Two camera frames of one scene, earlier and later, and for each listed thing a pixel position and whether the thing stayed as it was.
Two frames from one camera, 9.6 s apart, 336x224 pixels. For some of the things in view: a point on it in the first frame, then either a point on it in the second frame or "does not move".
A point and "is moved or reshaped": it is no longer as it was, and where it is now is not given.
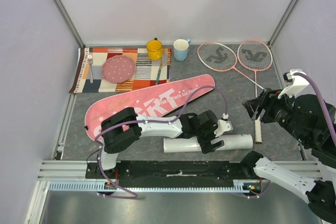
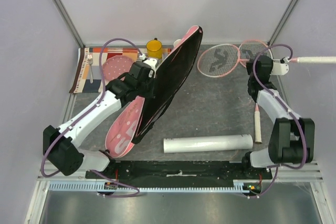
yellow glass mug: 154,49 does not move
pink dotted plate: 118,68 does not move
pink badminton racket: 255,55 does not move
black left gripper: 206,146 → 151,92
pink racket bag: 155,100 → 135,119
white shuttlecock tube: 187,144 does not move
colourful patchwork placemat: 87,76 does not move
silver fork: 90,57 does not move
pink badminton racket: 219,57 is moved or reshaped
